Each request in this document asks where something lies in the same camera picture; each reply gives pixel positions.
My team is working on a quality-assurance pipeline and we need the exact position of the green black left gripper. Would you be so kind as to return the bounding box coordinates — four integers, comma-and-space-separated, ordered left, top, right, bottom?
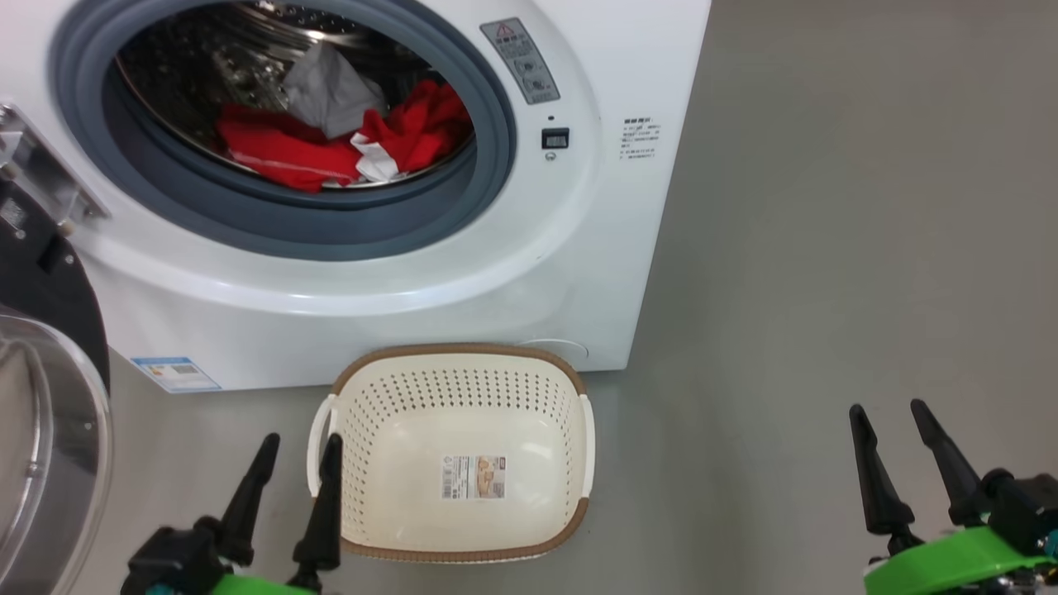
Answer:
120, 432, 344, 595

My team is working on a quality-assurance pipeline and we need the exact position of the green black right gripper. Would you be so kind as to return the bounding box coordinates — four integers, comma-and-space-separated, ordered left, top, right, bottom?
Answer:
849, 398, 1058, 595

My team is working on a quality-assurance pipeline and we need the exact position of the black round washer door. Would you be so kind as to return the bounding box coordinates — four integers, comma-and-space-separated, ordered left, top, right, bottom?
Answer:
0, 178, 112, 595

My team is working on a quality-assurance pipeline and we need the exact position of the red and white garment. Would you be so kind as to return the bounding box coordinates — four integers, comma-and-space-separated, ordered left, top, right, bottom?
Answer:
217, 40, 474, 193

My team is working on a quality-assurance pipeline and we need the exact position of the cream perforated laundry basket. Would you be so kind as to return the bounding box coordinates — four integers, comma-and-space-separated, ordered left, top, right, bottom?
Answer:
307, 343, 595, 564

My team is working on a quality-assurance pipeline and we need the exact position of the white front-load washing machine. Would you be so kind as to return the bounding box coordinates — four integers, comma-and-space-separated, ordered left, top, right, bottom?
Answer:
0, 0, 712, 393

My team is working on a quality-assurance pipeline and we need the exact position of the blue energy label sticker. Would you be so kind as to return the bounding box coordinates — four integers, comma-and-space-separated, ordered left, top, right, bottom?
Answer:
131, 356, 222, 393

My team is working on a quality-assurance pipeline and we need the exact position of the round white filter cover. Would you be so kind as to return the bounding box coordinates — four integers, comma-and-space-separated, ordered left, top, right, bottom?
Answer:
517, 337, 589, 364

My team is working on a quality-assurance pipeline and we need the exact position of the grey warning sticker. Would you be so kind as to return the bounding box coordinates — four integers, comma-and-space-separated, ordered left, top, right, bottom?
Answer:
479, 17, 561, 105

